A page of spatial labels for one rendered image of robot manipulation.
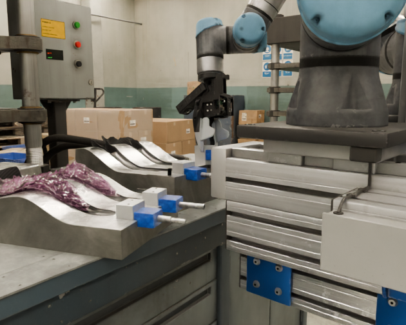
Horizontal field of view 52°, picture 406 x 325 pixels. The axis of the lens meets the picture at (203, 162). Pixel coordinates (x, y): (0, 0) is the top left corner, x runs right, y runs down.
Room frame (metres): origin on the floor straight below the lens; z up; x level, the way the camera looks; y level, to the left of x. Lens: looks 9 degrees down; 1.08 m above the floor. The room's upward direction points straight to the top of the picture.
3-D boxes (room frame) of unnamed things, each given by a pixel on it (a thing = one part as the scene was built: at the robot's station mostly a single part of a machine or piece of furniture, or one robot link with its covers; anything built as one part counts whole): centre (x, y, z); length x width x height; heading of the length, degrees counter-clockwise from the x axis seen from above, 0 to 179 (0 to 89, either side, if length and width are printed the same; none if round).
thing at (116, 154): (1.21, 0.19, 0.92); 0.35 x 0.16 x 0.09; 54
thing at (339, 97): (0.65, -0.21, 1.09); 0.15 x 0.15 x 0.10
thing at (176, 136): (6.30, 0.83, 0.37); 1.20 x 0.82 x 0.74; 61
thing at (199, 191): (1.22, 0.20, 0.87); 0.50 x 0.26 x 0.14; 54
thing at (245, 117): (7.90, -1.11, 0.42); 0.86 x 0.33 x 0.83; 53
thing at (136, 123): (5.41, 1.30, 0.47); 1.22 x 0.80 x 0.94; 57
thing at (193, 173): (1.02, 0.01, 0.89); 0.13 x 0.05 x 0.05; 54
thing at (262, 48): (1.16, -0.12, 1.24); 0.11 x 0.11 x 0.08; 87
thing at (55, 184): (0.89, 0.33, 0.90); 0.26 x 0.18 x 0.08; 71
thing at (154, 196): (0.85, 0.06, 0.86); 0.13 x 0.05 x 0.05; 71
